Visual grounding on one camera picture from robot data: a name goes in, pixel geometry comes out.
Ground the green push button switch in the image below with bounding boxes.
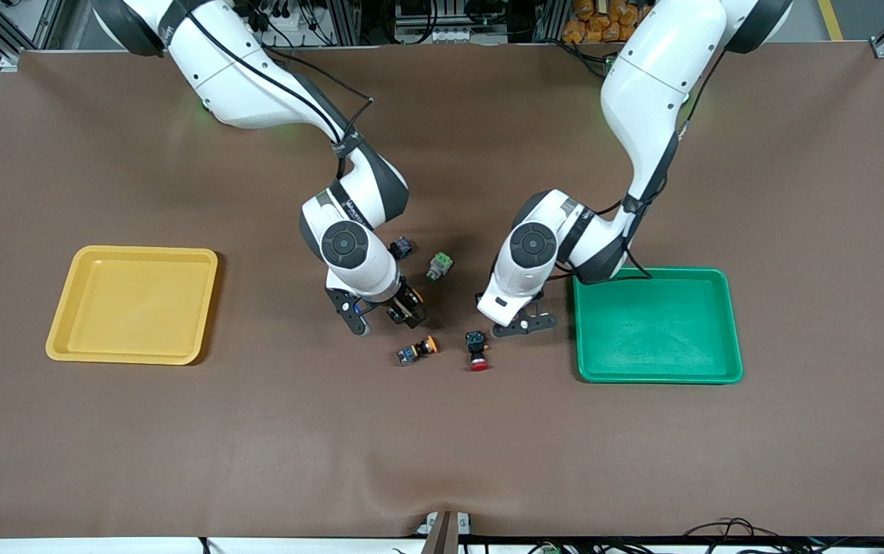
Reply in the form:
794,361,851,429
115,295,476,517
424,252,455,284

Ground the brown table mat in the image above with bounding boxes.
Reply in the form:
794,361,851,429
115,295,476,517
0,42,884,539

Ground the green plastic tray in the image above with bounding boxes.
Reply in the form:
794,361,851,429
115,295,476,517
571,265,744,385

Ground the yellow plastic tray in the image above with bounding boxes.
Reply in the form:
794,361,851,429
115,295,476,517
45,245,219,365

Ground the white power strip with plugs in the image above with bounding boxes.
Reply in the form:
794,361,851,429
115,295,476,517
245,0,315,36

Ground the orange snack bag pile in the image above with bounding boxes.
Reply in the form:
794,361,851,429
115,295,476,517
562,0,646,45

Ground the yellow floor tape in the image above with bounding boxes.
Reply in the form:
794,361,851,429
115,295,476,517
817,0,848,41

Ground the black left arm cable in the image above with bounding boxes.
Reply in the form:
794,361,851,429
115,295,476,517
553,46,729,282

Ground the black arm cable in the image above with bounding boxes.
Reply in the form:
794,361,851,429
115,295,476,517
553,46,729,282
180,8,378,155

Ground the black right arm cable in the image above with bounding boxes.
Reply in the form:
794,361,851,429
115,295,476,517
180,8,378,155

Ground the black cable bundle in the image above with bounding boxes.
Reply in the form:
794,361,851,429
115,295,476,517
680,517,804,554

